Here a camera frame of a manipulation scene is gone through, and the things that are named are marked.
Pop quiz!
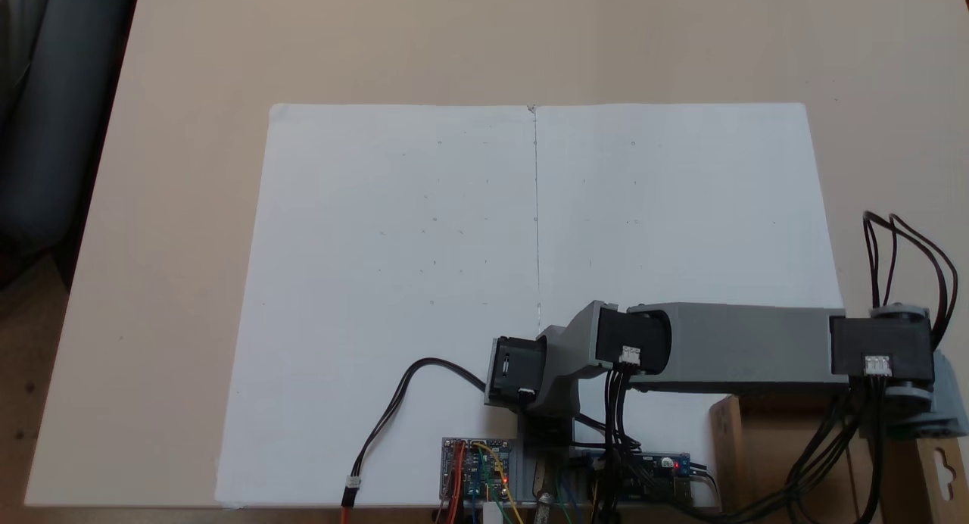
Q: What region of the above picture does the brown cardboard box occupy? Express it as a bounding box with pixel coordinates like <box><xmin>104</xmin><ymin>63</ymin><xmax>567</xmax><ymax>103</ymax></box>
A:
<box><xmin>709</xmin><ymin>391</ymin><xmax>964</xmax><ymax>524</ymax></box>

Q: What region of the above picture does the blue circuit board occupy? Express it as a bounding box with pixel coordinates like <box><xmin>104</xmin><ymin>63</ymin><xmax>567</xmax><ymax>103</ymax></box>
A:
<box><xmin>583</xmin><ymin>450</ymin><xmax>693</xmax><ymax>507</ymax></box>

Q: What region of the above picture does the dark blue chair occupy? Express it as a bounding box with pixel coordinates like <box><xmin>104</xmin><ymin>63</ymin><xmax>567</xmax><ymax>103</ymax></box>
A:
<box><xmin>0</xmin><ymin>0</ymin><xmax>143</xmax><ymax>290</ymax></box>

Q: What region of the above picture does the black servo cable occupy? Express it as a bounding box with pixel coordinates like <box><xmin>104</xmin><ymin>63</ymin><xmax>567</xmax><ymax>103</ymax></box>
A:
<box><xmin>712</xmin><ymin>376</ymin><xmax>886</xmax><ymax>524</ymax></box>
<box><xmin>862</xmin><ymin>211</ymin><xmax>902</xmax><ymax>313</ymax></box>
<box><xmin>887</xmin><ymin>212</ymin><xmax>959</xmax><ymax>351</ymax></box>
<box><xmin>603</xmin><ymin>361</ymin><xmax>631</xmax><ymax>464</ymax></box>

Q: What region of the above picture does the camera stand pole with clamp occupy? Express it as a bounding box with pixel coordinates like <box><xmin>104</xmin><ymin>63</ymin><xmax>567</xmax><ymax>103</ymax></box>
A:
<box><xmin>532</xmin><ymin>463</ymin><xmax>555</xmax><ymax>524</ymax></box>

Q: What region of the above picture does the yellow jumper wire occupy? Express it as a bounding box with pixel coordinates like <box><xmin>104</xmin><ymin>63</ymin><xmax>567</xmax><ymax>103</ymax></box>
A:
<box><xmin>473</xmin><ymin>442</ymin><xmax>525</xmax><ymax>524</ymax></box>

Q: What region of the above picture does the red jumper wire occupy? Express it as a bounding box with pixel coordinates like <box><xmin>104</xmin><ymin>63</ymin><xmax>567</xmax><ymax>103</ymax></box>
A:
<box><xmin>445</xmin><ymin>439</ymin><xmax>464</xmax><ymax>524</ymax></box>

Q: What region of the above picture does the black power cable with connector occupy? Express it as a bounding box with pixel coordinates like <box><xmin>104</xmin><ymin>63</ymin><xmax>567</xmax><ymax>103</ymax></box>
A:
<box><xmin>341</xmin><ymin>357</ymin><xmax>489</xmax><ymax>524</ymax></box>

